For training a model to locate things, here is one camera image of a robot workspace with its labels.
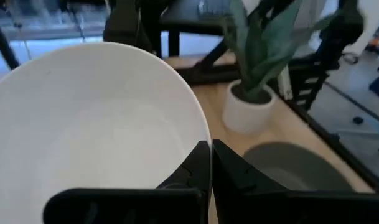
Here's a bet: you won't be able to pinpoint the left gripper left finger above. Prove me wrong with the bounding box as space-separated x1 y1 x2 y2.
156 140 212 200

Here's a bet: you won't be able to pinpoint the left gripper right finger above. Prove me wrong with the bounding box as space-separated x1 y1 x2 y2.
212 139 291 200

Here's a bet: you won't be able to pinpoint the white bowl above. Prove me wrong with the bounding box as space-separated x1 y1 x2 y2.
0 42 212 224

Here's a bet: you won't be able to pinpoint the green plant in white pot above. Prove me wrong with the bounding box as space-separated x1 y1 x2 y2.
220 0 342 135

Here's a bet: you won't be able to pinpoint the dark grey bowl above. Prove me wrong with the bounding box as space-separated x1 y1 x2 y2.
242 141 354 192

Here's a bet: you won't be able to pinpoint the black desk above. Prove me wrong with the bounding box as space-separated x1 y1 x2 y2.
159 0 232 57

